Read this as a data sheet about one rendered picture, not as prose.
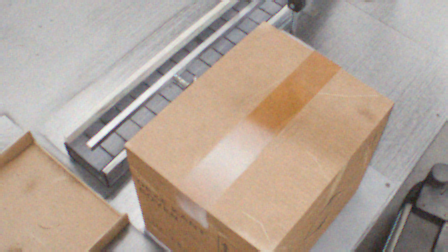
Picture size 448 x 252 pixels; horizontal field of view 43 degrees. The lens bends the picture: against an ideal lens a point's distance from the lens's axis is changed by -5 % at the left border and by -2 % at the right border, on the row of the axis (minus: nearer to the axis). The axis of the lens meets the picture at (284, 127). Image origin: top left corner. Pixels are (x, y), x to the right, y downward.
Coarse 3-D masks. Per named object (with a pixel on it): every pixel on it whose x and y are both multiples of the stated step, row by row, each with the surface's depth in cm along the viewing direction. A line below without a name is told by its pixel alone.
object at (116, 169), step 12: (312, 0) 134; (288, 12) 126; (276, 24) 125; (180, 48) 116; (72, 156) 104; (120, 156) 101; (84, 168) 104; (108, 168) 99; (120, 168) 102; (108, 180) 101
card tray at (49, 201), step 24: (24, 144) 104; (0, 168) 102; (24, 168) 102; (48, 168) 103; (0, 192) 99; (24, 192) 100; (48, 192) 100; (72, 192) 101; (0, 216) 97; (24, 216) 97; (48, 216) 98; (72, 216) 98; (96, 216) 99; (120, 216) 99; (0, 240) 94; (24, 240) 95; (48, 240) 95; (72, 240) 96; (96, 240) 92
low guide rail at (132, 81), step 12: (228, 0) 120; (216, 12) 118; (204, 24) 116; (180, 36) 113; (192, 36) 115; (168, 48) 111; (156, 60) 109; (144, 72) 107; (132, 84) 106; (108, 96) 103; (120, 96) 105; (96, 108) 101; (108, 108) 104; (84, 120) 100; (72, 132) 98
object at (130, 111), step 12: (264, 0) 115; (240, 12) 112; (228, 24) 109; (216, 36) 107; (204, 48) 106; (192, 60) 104; (168, 72) 102; (180, 72) 103; (156, 84) 100; (144, 96) 98; (132, 108) 97; (120, 120) 95; (108, 132) 94; (96, 144) 93
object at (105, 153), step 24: (240, 0) 125; (216, 24) 120; (240, 24) 121; (192, 48) 116; (216, 48) 117; (192, 72) 113; (168, 96) 109; (96, 120) 104; (144, 120) 105; (72, 144) 101; (120, 144) 102; (96, 168) 99
